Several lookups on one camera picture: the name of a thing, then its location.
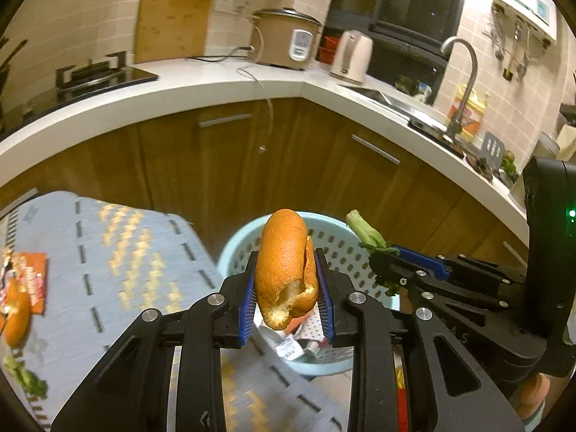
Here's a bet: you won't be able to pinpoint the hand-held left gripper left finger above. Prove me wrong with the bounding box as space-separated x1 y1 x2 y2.
50 252 258 432

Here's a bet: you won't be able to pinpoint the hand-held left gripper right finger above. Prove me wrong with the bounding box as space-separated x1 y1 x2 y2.
314 249 525 432

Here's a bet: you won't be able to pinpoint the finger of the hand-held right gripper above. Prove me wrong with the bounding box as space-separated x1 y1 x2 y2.
388 245 527 285
368 252 547 361

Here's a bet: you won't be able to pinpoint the teal plastic basket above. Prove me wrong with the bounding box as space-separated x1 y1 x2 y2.
216 211 401 379

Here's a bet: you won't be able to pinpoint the orange peel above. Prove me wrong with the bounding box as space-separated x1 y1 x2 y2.
2 279 32 349
254 208 320 330

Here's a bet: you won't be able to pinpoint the green vegetable stalk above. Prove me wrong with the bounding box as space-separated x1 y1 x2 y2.
2 355 48 399
346 209 401 298

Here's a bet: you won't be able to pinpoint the person's right hand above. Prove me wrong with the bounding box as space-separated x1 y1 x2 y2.
517 373 552 420

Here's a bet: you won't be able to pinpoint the metal pot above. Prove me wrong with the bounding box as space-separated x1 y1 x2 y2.
533 132 563 163

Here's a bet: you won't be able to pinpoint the grey slotted spatula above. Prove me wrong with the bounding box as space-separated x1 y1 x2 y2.
479 132 505 172

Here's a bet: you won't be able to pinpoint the grey patterned tablecloth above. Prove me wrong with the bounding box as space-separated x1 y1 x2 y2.
0 190 356 432

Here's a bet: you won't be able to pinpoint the wooden base cabinets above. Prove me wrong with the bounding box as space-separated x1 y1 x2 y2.
0 96 532 307

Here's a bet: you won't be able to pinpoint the yellow dish soap bottle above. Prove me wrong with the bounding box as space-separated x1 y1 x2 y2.
447 84 490 142

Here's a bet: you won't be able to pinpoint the steel sink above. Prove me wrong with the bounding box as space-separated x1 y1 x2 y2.
337 83 446 129

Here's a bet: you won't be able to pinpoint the metal kitchen faucet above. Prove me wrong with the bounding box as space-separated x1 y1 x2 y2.
440 37 478 140

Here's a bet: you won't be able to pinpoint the white electric kettle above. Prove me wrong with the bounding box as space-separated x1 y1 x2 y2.
328 30 374 86

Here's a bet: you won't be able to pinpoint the orange snack packet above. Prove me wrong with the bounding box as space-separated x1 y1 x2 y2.
0 249 49 316

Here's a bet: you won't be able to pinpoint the red bowls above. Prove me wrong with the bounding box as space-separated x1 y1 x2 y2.
317 36 340 64

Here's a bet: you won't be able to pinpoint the beige rice cooker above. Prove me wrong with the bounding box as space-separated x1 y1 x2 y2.
249 8 324 72

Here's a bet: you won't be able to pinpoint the black gas stove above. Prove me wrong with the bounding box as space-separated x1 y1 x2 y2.
0 51 160 140

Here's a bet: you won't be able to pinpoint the wooden cutting board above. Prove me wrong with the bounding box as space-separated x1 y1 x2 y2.
134 0 219 64

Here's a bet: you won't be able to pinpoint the white power cord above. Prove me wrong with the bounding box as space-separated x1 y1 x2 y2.
238 65 274 151

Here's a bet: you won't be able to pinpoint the white wall utensil rack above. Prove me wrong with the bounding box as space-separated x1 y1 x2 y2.
483 0 559 82

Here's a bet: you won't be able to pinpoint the black power cord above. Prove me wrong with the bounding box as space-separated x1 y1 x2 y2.
186 45 253 63

